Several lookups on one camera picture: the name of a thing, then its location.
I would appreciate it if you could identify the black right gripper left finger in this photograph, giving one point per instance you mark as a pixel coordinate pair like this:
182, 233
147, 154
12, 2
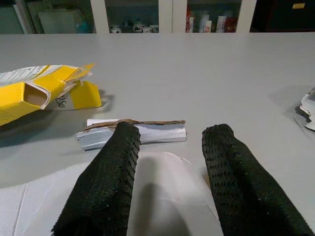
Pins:
105, 186

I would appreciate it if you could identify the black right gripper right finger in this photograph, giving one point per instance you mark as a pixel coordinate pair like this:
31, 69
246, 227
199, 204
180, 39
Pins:
243, 191

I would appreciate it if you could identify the red and white bottle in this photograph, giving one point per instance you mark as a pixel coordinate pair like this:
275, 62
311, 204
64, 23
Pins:
190, 22

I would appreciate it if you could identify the flat white cardboard sheet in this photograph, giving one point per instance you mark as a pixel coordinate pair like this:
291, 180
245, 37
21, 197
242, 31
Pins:
49, 196

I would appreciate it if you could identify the torn white cardboard piece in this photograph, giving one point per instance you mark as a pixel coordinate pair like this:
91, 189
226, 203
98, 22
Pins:
308, 103

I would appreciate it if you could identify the teal plastic tool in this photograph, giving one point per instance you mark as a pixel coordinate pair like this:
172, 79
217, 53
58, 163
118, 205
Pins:
83, 26

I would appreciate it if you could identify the yellow label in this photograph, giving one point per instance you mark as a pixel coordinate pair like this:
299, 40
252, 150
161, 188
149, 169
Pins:
299, 6

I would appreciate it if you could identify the dark cabinet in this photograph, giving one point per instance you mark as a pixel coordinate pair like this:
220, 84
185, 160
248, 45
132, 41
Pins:
280, 19

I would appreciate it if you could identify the translucent plastic container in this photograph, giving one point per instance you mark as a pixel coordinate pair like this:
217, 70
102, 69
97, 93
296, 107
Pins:
59, 22

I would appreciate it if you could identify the rolled white cardboard strip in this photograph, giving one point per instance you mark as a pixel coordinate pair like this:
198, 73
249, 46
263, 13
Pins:
160, 134

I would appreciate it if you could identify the dark glass-front shelf unit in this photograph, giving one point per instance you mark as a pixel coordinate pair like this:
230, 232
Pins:
32, 14

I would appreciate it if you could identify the yellow and white carton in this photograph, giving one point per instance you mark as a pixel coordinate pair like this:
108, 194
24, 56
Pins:
14, 98

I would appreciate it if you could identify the white patterned mug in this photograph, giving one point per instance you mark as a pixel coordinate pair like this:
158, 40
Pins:
115, 30
154, 29
138, 27

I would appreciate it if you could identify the white glass-door cabinet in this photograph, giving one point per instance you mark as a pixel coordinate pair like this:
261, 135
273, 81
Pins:
172, 14

